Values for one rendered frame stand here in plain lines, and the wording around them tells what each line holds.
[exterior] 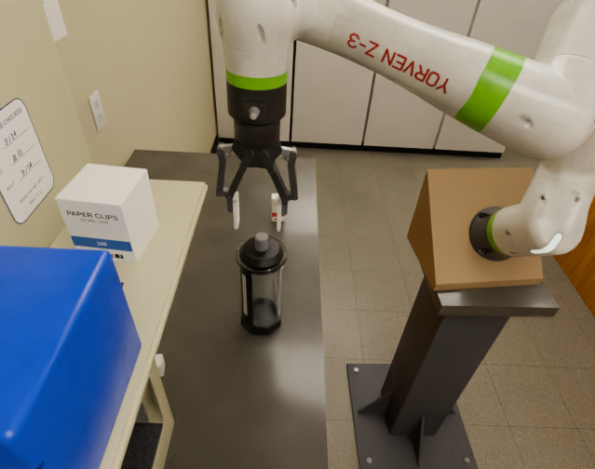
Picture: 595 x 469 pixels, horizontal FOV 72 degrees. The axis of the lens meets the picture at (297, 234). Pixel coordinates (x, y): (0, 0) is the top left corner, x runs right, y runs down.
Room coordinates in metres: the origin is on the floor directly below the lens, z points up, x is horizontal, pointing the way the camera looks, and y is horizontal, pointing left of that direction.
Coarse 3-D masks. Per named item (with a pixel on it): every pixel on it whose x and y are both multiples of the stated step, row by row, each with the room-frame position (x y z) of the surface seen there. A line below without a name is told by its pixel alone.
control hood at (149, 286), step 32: (160, 192) 0.33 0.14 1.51; (192, 192) 0.34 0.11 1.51; (160, 224) 0.28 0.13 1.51; (192, 224) 0.29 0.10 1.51; (160, 256) 0.24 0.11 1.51; (128, 288) 0.20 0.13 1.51; (160, 288) 0.21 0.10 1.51; (160, 320) 0.18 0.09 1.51; (128, 384) 0.13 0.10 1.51; (128, 416) 0.11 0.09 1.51
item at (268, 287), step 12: (240, 264) 0.58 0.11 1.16; (276, 264) 0.58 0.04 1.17; (252, 276) 0.57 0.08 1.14; (264, 276) 0.57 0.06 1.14; (276, 276) 0.59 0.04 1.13; (252, 288) 0.57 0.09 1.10; (264, 288) 0.57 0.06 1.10; (276, 288) 0.59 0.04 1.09; (252, 300) 0.57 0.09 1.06; (264, 300) 0.57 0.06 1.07; (276, 300) 0.59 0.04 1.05; (252, 312) 0.57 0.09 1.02; (264, 312) 0.57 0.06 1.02; (276, 312) 0.59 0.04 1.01; (264, 324) 0.57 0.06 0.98
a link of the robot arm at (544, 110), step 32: (512, 64) 0.59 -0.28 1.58; (544, 64) 0.61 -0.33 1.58; (576, 64) 0.59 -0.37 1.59; (480, 96) 0.57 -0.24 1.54; (512, 96) 0.56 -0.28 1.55; (544, 96) 0.55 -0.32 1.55; (576, 96) 0.55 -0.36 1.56; (480, 128) 0.58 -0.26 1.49; (512, 128) 0.55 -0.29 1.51; (544, 128) 0.53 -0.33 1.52; (576, 128) 0.53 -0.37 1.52
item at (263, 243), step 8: (248, 240) 0.63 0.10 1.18; (256, 240) 0.61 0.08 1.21; (264, 240) 0.61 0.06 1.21; (272, 240) 0.64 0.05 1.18; (240, 248) 0.62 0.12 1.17; (248, 248) 0.61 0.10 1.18; (256, 248) 0.61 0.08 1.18; (264, 248) 0.61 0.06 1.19; (272, 248) 0.61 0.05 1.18; (280, 248) 0.62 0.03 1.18; (240, 256) 0.60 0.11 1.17; (248, 256) 0.59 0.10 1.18; (256, 256) 0.59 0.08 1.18; (264, 256) 0.59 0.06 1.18; (272, 256) 0.59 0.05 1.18; (280, 256) 0.60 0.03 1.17; (256, 264) 0.57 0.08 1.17; (264, 264) 0.58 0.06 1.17; (272, 264) 0.58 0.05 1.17
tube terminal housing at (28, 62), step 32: (0, 0) 0.30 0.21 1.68; (32, 0) 0.34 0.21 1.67; (0, 32) 0.29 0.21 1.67; (32, 32) 0.33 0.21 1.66; (0, 64) 0.28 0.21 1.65; (32, 64) 0.31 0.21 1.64; (0, 96) 0.26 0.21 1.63; (32, 96) 0.30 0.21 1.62; (64, 96) 0.34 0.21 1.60; (64, 128) 0.32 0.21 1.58; (64, 160) 0.31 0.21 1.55; (0, 224) 0.21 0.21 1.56; (32, 224) 0.24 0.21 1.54; (64, 224) 0.27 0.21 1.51; (160, 384) 0.35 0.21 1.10; (160, 416) 0.33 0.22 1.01; (160, 448) 0.28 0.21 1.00
